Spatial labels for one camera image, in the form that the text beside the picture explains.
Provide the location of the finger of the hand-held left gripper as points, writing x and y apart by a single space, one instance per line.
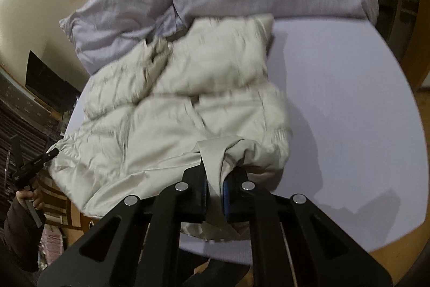
40 162

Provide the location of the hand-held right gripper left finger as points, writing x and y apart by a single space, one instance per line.
202 194

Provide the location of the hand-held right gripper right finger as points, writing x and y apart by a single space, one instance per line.
229 201

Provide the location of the cream puffer jacket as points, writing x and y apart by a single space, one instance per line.
168 125

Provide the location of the person's left forearm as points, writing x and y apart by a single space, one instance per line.
18 236

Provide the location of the person's left hand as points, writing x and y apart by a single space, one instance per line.
26 197

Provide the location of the dark striped cloth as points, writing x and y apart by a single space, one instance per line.
20 125

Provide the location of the wooden chair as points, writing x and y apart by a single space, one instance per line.
55 203

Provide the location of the black flat screen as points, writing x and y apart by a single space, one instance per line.
50 82

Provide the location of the bed with lavender sheet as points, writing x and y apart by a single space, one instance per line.
342 98

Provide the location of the lavender pillow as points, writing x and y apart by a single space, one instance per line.
121 14

